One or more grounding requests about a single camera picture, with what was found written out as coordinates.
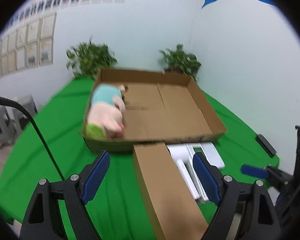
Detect white green printed box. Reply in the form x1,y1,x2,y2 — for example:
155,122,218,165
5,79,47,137
169,144,209,204

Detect long brown cardboard box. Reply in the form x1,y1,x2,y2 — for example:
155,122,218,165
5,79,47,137
133,143,208,239

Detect grey plastic stool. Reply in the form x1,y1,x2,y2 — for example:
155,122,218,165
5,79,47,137
13,94,38,121
0,106,20,148

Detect pink plush pig toy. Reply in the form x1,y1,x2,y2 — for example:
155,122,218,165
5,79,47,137
85,83,128,140

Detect large open cardboard tray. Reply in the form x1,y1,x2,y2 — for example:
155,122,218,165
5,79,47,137
81,69,227,152

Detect right potted green plant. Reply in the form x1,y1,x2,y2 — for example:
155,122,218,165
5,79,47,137
159,44,202,81

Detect potted green plant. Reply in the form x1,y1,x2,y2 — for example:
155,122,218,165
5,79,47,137
159,44,202,81
66,39,117,79

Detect left potted green plant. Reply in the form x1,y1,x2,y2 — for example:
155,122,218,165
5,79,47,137
66,39,117,79

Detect framed certificates group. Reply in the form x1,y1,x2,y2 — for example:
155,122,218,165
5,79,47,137
0,12,57,79

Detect black cable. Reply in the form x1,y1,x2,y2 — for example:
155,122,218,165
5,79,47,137
0,95,65,181

